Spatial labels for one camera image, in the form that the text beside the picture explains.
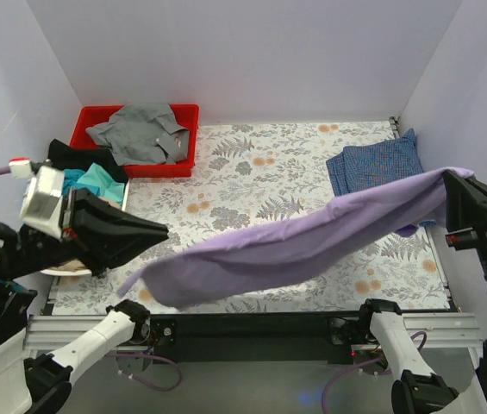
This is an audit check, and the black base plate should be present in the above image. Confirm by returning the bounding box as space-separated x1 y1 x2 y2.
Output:
146 311 378 364

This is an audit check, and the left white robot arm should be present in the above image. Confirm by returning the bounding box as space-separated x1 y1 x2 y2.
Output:
0 190 168 413

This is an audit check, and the beige shirt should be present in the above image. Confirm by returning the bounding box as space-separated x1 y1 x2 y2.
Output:
50 196 122 273

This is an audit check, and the red plastic bin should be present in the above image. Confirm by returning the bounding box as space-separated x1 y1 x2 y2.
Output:
70 103 200 179

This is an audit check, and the white oval basket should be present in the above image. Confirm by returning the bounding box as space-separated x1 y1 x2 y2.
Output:
41 182 130 278

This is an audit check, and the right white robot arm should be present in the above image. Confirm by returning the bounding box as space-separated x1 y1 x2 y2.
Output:
357 172 487 413

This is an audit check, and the blue checkered folded shirt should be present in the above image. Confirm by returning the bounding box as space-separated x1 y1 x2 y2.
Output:
325 128 436 229

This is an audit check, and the aluminium frame rail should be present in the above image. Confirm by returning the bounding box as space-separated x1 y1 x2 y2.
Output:
3 314 487 414

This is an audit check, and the teal shirt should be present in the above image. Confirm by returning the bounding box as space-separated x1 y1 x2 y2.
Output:
62 163 125 205

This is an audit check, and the purple t shirt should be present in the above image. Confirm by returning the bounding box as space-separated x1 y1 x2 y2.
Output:
116 166 476 311

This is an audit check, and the black shirt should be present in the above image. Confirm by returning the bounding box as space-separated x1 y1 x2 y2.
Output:
47 140 128 183

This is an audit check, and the floral table mat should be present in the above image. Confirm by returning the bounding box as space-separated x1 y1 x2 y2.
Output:
47 122 450 316

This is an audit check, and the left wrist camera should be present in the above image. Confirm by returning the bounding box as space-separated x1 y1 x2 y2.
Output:
9 158 65 240

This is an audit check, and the grey collared shirt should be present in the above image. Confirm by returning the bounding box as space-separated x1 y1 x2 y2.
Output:
86 103 190 166

